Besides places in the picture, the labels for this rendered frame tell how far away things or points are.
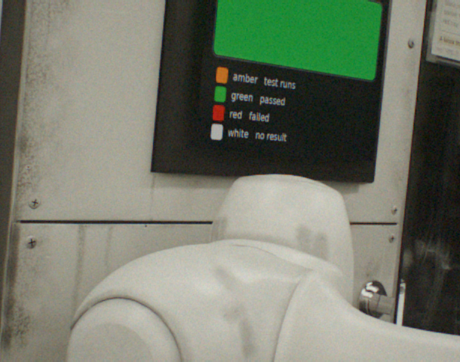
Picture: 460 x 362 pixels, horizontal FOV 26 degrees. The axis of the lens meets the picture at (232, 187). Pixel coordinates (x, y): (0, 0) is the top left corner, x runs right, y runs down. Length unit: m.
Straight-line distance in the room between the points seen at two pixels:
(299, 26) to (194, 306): 0.37
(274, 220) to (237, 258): 0.12
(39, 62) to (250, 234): 0.18
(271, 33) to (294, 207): 0.18
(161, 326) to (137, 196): 0.26
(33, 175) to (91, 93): 0.07
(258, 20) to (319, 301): 0.31
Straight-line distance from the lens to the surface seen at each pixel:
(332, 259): 0.67
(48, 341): 0.71
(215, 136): 0.75
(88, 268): 0.72
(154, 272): 0.51
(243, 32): 0.76
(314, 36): 0.82
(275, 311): 0.51
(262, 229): 0.65
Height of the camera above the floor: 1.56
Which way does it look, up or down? 3 degrees down
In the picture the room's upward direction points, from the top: 5 degrees clockwise
